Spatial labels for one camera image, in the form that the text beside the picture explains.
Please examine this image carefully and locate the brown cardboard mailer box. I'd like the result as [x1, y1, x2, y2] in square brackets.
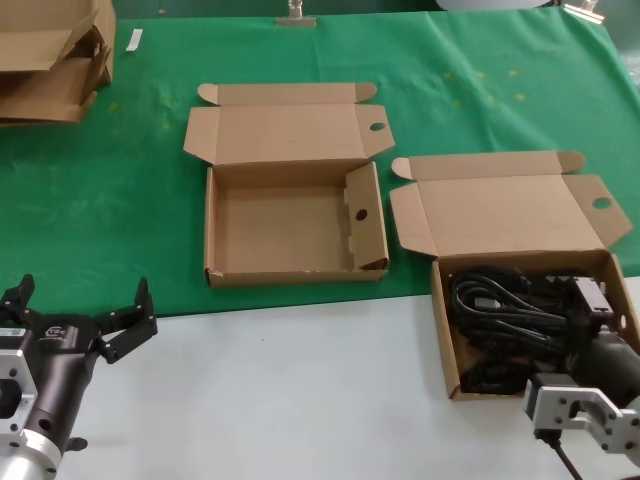
[388, 150, 634, 401]

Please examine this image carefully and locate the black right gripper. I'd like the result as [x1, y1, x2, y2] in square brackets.
[564, 276, 640, 410]

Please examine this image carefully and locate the green table cloth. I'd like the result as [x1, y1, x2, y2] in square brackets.
[0, 8, 640, 321]

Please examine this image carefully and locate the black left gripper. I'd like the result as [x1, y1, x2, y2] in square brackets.
[0, 273, 159, 454]

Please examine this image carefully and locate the silver table clamp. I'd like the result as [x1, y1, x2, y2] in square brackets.
[275, 0, 318, 28]

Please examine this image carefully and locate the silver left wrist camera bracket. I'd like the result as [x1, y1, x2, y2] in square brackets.
[0, 327, 39, 437]

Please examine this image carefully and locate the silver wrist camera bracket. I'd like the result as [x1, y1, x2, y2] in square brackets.
[522, 372, 640, 457]
[0, 327, 39, 437]

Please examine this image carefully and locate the cardboard box with chipped corner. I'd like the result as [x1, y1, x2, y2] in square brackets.
[181, 82, 396, 289]

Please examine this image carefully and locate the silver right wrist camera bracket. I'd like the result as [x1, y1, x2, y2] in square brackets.
[522, 372, 640, 457]

